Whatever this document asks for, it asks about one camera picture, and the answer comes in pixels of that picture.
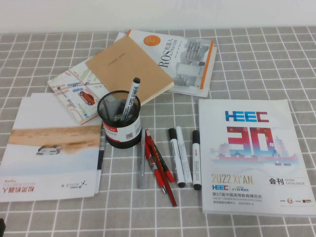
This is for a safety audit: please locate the white marker with black cap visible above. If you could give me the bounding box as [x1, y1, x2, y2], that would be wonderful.
[168, 127, 186, 188]
[120, 77, 141, 121]
[192, 130, 202, 191]

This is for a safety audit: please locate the black mesh pen holder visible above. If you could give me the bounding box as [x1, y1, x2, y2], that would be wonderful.
[96, 90, 142, 150]

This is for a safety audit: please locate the grey slim pen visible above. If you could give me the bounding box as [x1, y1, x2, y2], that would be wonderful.
[138, 128, 146, 190]

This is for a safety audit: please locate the red gel pen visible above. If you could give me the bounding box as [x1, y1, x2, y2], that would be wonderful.
[144, 128, 167, 195]

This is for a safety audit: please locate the dark pen with red end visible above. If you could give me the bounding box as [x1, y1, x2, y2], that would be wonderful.
[150, 138, 175, 183]

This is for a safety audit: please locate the all white marker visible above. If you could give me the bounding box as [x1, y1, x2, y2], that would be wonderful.
[175, 125, 194, 186]

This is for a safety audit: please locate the brown kraft notebook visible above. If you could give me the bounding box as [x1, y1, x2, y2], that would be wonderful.
[85, 36, 175, 106]

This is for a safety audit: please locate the white brochure with dark edge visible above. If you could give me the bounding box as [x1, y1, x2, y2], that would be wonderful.
[31, 92, 107, 196]

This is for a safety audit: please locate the red and black pencil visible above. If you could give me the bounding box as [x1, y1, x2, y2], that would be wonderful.
[147, 130, 178, 207]

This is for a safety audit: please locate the map cover book with car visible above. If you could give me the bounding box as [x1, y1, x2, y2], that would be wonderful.
[47, 58, 111, 125]

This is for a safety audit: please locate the HEEC 2022 Xi'an catalogue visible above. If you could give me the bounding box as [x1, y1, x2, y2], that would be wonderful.
[198, 98, 316, 218]

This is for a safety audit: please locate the white AgileX robotics brochure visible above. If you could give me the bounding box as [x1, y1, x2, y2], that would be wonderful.
[0, 96, 102, 203]

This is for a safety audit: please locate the grey checked tablecloth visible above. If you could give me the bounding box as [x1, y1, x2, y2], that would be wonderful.
[0, 24, 316, 237]

